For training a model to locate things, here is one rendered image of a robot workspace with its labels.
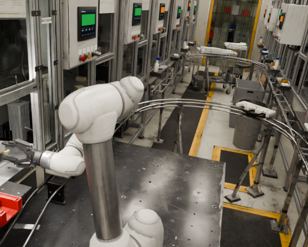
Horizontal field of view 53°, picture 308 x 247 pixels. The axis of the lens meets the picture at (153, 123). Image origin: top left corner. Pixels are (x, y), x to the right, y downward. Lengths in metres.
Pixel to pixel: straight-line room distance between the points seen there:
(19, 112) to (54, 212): 0.60
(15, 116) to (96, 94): 1.02
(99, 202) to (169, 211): 0.77
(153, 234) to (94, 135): 0.52
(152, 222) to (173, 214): 0.50
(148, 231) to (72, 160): 0.50
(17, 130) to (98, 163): 1.00
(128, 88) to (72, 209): 0.93
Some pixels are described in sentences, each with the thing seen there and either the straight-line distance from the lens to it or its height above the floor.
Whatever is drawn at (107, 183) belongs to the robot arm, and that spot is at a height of 1.19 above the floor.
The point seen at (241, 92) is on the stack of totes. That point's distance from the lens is 4.84.
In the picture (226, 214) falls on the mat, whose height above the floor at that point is 0.01.
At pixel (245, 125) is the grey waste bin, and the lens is 4.20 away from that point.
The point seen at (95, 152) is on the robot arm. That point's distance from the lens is 1.03.
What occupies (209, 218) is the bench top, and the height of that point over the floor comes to 0.68.
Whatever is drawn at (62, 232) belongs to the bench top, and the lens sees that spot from 1.67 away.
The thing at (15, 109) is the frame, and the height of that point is 1.13.
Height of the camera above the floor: 1.79
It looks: 22 degrees down
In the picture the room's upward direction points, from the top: 6 degrees clockwise
